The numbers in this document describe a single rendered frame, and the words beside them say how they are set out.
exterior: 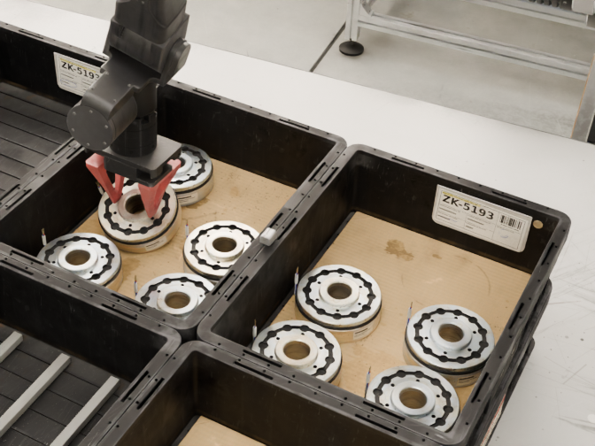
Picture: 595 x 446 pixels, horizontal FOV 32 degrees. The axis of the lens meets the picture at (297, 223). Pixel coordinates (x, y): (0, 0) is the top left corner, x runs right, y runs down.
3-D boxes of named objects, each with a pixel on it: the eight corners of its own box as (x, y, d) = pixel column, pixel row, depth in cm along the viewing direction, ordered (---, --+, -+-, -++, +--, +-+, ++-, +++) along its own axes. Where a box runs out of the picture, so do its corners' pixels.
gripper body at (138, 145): (153, 183, 122) (153, 131, 117) (82, 155, 125) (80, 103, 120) (183, 157, 126) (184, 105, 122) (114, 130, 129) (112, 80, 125)
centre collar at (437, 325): (441, 314, 121) (442, 311, 120) (479, 332, 119) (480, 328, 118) (421, 339, 118) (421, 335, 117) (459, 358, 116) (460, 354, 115)
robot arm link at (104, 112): (195, 37, 114) (127, 0, 115) (147, 86, 106) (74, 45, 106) (167, 116, 122) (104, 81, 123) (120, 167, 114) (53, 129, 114)
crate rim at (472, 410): (351, 154, 136) (352, 140, 135) (571, 230, 126) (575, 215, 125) (189, 349, 109) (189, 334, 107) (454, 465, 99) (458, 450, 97)
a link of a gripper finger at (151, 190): (152, 235, 127) (151, 174, 121) (104, 216, 129) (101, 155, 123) (181, 207, 132) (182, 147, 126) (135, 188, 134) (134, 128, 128)
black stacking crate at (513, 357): (346, 211, 142) (352, 144, 135) (553, 286, 133) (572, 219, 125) (194, 407, 115) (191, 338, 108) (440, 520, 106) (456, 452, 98)
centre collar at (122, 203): (131, 185, 133) (129, 182, 132) (163, 198, 131) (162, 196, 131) (111, 215, 131) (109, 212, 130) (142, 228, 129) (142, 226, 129)
